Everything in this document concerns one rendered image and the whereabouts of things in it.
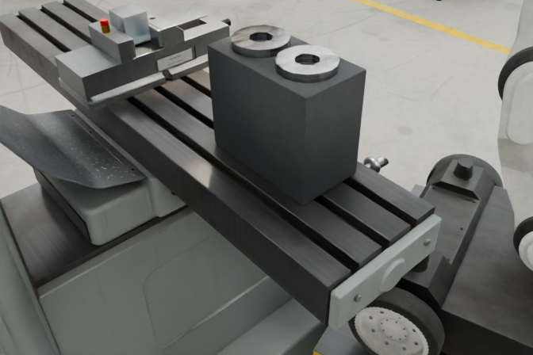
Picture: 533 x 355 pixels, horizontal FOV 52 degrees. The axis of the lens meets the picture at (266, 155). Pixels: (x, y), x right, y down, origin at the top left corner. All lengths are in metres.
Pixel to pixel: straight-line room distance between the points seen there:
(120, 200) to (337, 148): 0.43
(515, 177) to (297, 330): 0.74
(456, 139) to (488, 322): 1.60
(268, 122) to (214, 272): 0.61
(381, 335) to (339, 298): 0.55
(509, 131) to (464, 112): 1.89
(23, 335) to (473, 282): 0.88
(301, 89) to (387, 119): 2.08
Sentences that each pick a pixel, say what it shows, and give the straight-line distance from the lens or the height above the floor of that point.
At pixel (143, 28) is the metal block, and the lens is 1.14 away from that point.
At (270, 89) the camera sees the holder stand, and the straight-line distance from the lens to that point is 0.76.
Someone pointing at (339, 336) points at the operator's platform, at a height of 0.40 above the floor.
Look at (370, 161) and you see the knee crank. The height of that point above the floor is 0.54.
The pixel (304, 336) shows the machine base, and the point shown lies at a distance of 1.58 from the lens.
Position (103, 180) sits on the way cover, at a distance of 1.00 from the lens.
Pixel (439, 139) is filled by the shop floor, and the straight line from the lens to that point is 2.70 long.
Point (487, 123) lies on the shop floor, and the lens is 2.89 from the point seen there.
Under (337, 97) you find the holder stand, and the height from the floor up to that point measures 1.10.
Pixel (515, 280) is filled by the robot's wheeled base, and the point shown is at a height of 0.57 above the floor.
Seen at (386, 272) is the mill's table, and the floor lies 0.91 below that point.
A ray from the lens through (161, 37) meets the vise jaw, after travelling 1.13.
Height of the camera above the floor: 1.48
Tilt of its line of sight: 37 degrees down
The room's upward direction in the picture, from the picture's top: 1 degrees counter-clockwise
